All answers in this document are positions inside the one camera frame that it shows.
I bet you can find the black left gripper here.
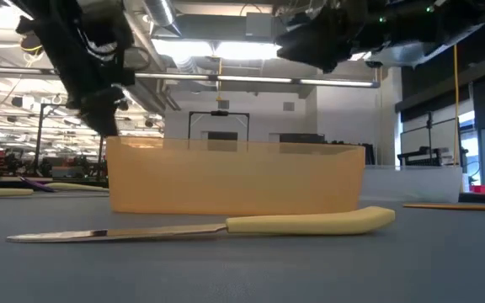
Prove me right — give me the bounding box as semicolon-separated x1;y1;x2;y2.
35;0;137;138

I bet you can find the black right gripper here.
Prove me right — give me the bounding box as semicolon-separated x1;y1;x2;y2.
274;0;395;75

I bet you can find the rainbow iridescent spoon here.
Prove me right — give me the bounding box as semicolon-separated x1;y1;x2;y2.
18;175;56;194

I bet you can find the gold spoon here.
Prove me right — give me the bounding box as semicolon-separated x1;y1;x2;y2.
402;202;485;212

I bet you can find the grey ceiling unit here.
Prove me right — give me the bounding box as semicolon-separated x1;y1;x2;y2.
245;12;275;41

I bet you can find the long ceiling light strip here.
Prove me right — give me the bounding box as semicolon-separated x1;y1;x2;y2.
0;65;381;89

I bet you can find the orange plastic bin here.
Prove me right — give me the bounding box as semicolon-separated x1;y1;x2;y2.
105;135;366;217

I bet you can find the black robot station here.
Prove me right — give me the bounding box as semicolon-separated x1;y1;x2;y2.
397;111;465;167

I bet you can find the clear plastic bin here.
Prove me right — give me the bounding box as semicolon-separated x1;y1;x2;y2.
359;164;464;205

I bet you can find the tall black rig frame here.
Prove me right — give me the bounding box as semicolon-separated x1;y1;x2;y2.
33;102;108;178

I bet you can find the yellow cable reel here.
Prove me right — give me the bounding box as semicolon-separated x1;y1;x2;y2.
19;33;46;55

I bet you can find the small black frame stand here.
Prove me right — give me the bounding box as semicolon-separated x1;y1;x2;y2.
187;110;251;142

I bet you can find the yellow hanging cable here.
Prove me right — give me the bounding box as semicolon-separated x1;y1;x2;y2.
452;44;461;167

